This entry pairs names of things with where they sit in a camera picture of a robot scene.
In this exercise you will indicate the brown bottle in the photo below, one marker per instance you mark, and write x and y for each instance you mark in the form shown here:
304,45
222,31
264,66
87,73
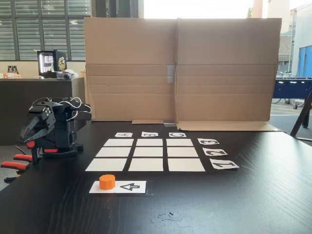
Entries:
16,69
10,69

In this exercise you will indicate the white crumpled bag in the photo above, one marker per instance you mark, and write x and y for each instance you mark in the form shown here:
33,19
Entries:
73,72

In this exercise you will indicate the paper label letter A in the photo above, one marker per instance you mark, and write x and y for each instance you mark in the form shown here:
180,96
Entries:
117,134

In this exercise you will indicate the paper label number 3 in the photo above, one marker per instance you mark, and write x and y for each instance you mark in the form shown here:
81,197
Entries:
208,142

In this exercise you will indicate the brown cardboard screen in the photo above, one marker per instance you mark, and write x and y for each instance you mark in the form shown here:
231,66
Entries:
219,73

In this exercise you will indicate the round orange token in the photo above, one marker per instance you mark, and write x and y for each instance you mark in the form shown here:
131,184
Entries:
106,182

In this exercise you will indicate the dark wooden stand leg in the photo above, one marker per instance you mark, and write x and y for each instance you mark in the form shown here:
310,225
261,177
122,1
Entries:
301,119

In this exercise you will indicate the white paper grid square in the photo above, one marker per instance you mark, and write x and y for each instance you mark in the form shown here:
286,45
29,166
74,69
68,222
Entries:
182,151
146,164
180,142
150,142
148,151
114,152
107,165
119,142
185,164

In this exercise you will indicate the grey projector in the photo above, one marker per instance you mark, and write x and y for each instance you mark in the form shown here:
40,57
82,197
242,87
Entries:
64,76

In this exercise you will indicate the white arrow paper sheet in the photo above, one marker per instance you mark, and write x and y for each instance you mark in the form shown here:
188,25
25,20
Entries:
142,187

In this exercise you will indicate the paper label number 1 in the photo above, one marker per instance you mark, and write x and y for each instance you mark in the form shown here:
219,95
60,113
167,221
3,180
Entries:
224,163

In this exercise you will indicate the paper label letter B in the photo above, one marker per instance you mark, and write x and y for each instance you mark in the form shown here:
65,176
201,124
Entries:
143,134

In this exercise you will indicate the dark counter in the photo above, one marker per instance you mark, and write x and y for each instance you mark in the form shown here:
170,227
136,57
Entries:
24,102

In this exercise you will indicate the black and red clamp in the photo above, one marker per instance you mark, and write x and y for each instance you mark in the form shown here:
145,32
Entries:
30,144
17,165

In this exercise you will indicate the grey tape strip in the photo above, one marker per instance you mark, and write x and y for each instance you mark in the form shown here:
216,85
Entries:
169,124
170,74

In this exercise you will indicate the paper label number 2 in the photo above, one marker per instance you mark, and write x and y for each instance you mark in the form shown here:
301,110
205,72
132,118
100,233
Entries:
215,151

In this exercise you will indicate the orange flat box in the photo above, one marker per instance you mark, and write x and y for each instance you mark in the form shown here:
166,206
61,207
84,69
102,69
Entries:
12,75

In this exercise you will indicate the black mini fridge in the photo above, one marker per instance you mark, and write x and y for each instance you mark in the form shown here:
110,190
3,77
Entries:
61,63

